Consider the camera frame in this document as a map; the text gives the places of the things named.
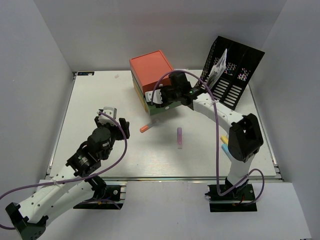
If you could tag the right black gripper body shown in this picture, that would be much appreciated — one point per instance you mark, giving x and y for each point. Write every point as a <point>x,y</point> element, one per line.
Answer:
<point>169,95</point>

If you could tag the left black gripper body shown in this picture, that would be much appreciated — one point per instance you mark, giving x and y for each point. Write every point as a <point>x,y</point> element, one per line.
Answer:
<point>117,134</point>

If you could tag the green drawer box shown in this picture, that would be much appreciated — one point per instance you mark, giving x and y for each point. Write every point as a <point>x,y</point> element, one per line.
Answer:
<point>153,110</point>

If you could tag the coral top drawer box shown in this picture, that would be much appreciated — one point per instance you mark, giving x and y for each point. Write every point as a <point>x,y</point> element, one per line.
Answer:
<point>148,68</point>

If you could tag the white printed paper booklet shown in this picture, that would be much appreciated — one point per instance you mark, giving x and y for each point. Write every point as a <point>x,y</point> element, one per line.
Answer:
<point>217,70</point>

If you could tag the yellow bottom drawer box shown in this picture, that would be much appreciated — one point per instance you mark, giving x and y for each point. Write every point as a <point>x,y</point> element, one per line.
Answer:
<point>140,96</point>

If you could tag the orange grey highlighter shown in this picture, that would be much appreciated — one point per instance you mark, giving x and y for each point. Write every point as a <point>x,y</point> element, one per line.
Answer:
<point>148,126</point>

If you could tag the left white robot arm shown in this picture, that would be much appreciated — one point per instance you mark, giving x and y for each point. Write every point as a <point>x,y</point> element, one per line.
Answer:
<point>73,184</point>

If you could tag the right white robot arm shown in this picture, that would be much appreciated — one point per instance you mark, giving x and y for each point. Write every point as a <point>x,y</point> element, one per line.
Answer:
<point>244,132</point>

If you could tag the pastel purple highlighter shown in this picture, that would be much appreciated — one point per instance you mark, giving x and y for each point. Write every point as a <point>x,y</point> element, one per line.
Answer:
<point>179,138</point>

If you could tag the pastel yellow highlighter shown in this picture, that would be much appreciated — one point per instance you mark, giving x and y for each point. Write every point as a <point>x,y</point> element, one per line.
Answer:
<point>224,139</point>

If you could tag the black three-slot file holder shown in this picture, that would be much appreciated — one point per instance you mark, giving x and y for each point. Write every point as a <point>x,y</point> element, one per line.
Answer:
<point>241,63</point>

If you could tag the pastel blue highlighter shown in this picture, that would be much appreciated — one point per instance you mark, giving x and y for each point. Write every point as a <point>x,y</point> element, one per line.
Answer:
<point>226,150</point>

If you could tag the black label sticker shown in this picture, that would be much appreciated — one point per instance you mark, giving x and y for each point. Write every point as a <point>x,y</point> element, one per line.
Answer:
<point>85,73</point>

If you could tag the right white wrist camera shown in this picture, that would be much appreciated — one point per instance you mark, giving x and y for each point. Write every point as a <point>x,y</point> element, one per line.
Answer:
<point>154,97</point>

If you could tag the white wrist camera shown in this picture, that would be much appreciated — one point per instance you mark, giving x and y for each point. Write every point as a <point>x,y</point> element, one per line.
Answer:
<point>154,97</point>
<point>109,111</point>

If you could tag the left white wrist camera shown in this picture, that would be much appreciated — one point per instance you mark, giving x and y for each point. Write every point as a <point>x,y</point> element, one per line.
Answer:
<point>109,111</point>

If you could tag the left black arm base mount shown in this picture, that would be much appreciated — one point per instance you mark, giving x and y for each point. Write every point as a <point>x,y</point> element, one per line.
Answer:
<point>102,195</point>

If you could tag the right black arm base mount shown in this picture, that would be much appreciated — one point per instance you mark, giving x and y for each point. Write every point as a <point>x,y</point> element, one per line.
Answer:
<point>238,200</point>

